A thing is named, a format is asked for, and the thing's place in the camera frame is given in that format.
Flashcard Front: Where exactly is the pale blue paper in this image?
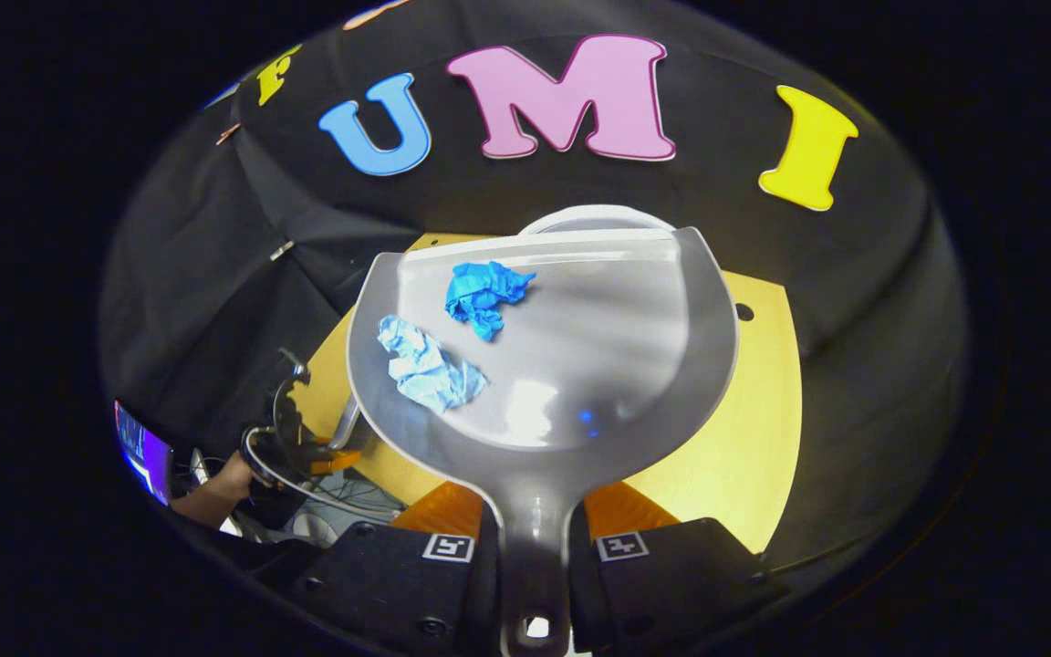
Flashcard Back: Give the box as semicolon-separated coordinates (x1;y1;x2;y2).
376;315;491;415

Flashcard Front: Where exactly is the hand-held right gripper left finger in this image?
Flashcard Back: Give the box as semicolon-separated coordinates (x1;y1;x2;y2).
293;481;502;657

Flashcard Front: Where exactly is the computer monitor screen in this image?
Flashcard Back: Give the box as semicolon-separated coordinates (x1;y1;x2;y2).
114;400;176;508

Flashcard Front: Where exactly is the white ribbed garbage bin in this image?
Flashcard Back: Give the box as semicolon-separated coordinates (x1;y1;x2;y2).
518;204;678;237

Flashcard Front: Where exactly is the wooden desktop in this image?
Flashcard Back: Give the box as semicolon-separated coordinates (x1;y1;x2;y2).
293;233;805;555

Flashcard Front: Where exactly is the grey plastic dustpan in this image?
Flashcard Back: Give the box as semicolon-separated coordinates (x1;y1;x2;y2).
346;226;741;657

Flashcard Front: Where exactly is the bright blue paper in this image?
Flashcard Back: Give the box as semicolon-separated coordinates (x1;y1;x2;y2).
444;261;538;343

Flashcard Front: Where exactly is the black backdrop cloth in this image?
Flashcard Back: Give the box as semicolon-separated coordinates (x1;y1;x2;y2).
97;0;973;585

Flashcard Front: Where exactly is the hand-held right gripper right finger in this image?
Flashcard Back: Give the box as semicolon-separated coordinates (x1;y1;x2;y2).
569;481;787;654

